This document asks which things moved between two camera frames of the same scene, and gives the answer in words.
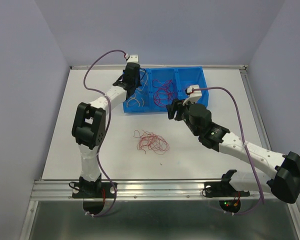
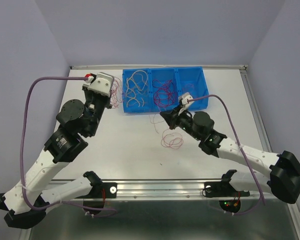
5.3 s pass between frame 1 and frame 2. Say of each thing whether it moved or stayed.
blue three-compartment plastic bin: stayed
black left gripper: moved
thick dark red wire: stayed
